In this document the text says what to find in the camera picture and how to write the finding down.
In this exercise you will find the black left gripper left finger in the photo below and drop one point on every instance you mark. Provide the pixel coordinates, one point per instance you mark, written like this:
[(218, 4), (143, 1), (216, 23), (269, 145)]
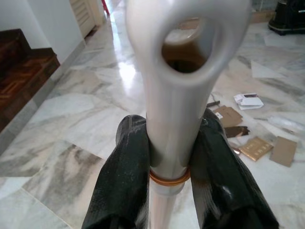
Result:
[(124, 171)]

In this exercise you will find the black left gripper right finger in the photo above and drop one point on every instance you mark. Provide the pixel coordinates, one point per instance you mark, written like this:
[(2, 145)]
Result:
[(219, 167)]

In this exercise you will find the black floor appliance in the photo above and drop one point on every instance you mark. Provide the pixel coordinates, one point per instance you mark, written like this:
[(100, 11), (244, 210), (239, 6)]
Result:
[(288, 16)]

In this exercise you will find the dark brown wrapper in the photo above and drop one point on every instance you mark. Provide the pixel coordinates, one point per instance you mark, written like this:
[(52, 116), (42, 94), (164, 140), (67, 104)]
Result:
[(237, 131)]

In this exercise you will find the gold foil packet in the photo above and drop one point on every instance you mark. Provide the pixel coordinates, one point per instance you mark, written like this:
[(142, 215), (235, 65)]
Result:
[(256, 148)]

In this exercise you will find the flat cardboard box with label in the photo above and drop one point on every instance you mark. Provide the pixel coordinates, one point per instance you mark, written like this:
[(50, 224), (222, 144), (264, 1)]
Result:
[(228, 115)]

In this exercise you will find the dark brown strip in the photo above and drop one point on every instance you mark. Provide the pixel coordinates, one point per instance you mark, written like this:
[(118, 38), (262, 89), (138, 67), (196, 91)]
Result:
[(213, 103)]

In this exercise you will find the plain brown cardboard piece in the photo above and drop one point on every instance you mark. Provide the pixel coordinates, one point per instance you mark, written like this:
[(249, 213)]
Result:
[(283, 151)]

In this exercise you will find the white paper packet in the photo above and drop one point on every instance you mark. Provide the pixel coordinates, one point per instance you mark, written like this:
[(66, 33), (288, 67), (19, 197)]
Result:
[(249, 100)]

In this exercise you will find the dark wooden staircase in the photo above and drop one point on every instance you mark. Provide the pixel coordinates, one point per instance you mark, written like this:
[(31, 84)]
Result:
[(21, 71)]

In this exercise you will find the long brown cardboard box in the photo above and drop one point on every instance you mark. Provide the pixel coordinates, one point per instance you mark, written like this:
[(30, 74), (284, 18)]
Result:
[(261, 16)]

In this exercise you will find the cream panelled door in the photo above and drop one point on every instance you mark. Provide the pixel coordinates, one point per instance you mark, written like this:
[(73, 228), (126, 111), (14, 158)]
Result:
[(83, 14)]

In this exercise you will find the red object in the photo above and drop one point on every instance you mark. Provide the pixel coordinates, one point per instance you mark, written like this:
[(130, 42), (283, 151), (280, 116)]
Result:
[(104, 6)]

